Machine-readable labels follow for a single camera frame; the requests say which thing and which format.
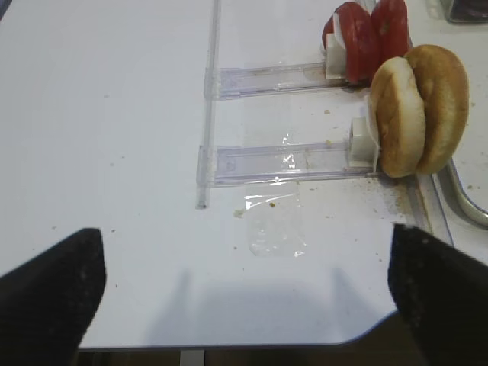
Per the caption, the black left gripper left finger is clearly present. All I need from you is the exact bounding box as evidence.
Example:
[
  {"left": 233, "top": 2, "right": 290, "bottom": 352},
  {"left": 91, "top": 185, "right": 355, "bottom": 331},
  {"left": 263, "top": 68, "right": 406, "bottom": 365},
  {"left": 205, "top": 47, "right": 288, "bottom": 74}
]
[{"left": 1, "top": 228, "right": 107, "bottom": 365}]

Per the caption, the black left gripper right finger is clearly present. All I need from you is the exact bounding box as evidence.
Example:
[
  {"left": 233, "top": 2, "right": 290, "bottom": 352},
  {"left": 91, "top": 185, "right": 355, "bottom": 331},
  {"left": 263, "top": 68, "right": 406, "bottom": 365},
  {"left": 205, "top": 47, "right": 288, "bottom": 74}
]
[{"left": 387, "top": 224, "right": 487, "bottom": 365}]

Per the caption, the bun slice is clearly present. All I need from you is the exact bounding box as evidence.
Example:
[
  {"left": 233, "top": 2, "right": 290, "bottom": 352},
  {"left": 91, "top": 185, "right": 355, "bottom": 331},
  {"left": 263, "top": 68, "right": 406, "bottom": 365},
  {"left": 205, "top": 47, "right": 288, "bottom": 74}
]
[
  {"left": 371, "top": 57, "right": 426, "bottom": 178},
  {"left": 405, "top": 44, "right": 470, "bottom": 174}
]

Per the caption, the tomato slice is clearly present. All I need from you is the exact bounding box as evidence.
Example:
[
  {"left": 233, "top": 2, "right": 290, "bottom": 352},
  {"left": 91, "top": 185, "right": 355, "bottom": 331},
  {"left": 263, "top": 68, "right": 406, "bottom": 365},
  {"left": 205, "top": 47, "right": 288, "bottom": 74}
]
[
  {"left": 322, "top": 2, "right": 380, "bottom": 85},
  {"left": 371, "top": 0, "right": 410, "bottom": 66}
]

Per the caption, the white tomato pusher block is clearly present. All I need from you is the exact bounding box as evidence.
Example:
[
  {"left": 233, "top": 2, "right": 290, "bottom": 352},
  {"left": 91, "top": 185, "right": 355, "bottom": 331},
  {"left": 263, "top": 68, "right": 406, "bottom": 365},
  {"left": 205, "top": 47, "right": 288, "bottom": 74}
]
[{"left": 325, "top": 34, "right": 346, "bottom": 79}]

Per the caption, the left clear tray guide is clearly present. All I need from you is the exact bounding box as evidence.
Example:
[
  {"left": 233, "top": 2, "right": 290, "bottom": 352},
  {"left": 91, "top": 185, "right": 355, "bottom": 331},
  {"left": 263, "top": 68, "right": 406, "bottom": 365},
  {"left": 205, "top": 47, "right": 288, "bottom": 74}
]
[{"left": 406, "top": 175, "right": 453, "bottom": 246}]

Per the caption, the metal baking tray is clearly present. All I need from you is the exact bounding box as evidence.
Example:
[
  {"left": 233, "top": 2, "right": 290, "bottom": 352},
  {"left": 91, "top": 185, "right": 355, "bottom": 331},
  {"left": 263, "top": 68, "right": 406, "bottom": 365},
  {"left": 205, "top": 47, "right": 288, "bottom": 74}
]
[{"left": 441, "top": 1, "right": 487, "bottom": 226}]

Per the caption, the white bun pusher block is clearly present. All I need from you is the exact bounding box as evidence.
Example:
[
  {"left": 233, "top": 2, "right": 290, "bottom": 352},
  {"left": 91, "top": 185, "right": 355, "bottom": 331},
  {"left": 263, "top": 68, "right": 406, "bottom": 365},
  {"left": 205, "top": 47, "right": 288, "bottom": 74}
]
[{"left": 347, "top": 117, "right": 380, "bottom": 172}]

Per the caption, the clear plastic stop rod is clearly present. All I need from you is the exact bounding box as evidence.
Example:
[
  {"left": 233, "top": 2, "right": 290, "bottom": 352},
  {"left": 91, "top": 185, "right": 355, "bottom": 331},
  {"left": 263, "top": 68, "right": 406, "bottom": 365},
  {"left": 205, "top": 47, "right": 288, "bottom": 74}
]
[{"left": 195, "top": 0, "right": 221, "bottom": 210}]

